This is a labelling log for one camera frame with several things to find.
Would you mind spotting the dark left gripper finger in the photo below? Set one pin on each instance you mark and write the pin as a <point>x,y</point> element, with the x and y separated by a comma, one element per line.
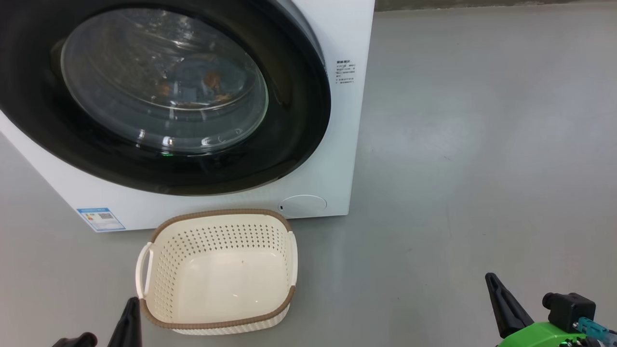
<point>129,327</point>

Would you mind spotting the blue bear print garment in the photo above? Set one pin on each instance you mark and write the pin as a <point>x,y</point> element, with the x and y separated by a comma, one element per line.
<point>212,79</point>

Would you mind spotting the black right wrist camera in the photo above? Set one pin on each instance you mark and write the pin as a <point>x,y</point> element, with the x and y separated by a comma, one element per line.
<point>571,311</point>

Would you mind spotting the blue energy label sticker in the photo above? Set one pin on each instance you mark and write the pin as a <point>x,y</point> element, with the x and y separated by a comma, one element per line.
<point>101,220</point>

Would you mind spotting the cream perforated laundry basket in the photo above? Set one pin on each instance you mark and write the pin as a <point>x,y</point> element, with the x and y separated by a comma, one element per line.
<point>217,279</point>

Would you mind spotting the black glass washing machine door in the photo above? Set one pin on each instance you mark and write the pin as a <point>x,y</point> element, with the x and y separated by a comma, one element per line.
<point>289,120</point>

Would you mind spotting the round white filter cover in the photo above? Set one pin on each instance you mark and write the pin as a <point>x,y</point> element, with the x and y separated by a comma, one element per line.
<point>302,206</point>

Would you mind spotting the white front-load washing machine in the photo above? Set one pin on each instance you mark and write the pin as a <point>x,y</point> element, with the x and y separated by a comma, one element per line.
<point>344,144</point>

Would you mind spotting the teal right camera connector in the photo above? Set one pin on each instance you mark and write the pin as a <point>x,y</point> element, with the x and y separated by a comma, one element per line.
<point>590,327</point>

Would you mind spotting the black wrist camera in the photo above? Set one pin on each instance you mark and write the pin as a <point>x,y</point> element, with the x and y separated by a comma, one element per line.
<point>74,341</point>
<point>571,311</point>

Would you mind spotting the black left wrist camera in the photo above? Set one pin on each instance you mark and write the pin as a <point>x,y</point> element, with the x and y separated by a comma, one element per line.
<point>74,341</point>

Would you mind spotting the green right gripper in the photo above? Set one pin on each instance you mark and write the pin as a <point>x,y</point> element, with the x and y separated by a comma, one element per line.
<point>540,337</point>

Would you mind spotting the black text sticker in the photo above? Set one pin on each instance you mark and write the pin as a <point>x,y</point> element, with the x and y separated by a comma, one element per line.
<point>345,72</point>

